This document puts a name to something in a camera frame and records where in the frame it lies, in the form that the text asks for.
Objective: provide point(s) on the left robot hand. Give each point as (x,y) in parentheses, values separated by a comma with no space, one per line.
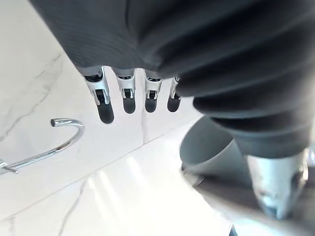
(197,44)

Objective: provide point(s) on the chrome curved faucet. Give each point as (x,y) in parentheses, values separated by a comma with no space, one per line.
(64,121)

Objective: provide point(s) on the grey cup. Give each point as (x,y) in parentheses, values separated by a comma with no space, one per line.
(209,147)

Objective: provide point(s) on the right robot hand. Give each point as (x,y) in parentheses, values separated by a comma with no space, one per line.
(221,193)

